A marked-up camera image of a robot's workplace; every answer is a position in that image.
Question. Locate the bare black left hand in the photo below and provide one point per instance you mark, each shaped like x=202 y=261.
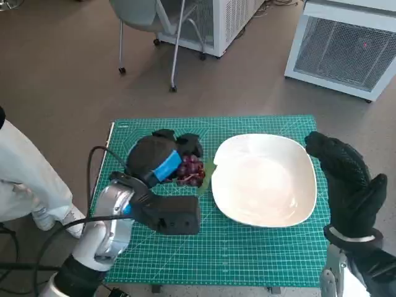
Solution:
x=148 y=157

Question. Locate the black knitted gloved right hand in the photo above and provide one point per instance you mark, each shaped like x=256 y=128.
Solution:
x=349 y=191

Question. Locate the purple toy grape bunch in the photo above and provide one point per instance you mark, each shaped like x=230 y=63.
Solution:
x=191 y=173

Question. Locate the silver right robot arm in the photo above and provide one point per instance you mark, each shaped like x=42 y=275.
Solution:
x=371 y=269

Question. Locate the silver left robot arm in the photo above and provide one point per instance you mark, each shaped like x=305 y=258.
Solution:
x=111 y=216

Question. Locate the white square plate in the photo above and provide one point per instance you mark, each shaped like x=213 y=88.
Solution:
x=263 y=185

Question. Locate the green cutting mat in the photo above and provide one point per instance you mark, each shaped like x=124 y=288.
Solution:
x=216 y=253

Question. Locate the person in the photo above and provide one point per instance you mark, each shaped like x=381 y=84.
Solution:
x=24 y=173

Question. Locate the small black plug box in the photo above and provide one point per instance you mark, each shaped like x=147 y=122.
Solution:
x=119 y=292

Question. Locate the white cabinet with mesh front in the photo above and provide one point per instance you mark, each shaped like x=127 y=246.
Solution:
x=340 y=52

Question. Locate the grey chair with white legs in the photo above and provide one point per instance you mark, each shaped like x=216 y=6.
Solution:
x=136 y=15

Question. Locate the white cabinet with slatted side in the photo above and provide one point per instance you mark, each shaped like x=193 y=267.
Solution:
x=229 y=18

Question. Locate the black stand leg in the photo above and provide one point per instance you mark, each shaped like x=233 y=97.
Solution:
x=24 y=266

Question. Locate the grey round base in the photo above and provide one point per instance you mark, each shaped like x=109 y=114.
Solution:
x=9 y=3

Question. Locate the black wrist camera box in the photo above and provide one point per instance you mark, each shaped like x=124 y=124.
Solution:
x=176 y=216

